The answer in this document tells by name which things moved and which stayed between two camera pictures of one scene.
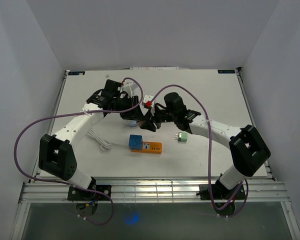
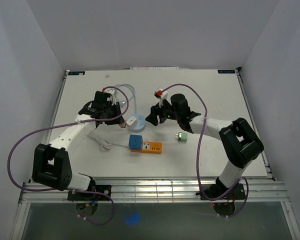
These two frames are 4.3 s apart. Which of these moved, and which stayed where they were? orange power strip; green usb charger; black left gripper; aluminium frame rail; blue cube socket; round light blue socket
Moved: black left gripper; round light blue socket
Stayed: aluminium frame rail; orange power strip; blue cube socket; green usb charger
